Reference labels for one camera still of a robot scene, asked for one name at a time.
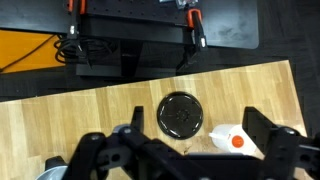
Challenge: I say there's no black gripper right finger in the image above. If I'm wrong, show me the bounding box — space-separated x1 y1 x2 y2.
242 107 279 156

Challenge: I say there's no orange clamp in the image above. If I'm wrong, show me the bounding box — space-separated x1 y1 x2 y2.
186 8 202 29

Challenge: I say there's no orange ball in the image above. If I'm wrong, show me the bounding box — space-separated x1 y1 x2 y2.
232 135 244 148

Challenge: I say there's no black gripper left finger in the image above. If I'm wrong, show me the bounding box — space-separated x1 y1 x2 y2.
130 106 144 132

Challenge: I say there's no black camera mount rig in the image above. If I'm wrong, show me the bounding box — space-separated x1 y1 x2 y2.
54 0 208 78

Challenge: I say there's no black pot lid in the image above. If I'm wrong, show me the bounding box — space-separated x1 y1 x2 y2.
157 91 204 140

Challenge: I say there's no white cup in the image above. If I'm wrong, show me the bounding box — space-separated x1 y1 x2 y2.
209 124 257 155

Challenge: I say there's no grey pot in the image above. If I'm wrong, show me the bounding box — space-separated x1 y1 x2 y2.
35 156 68 180

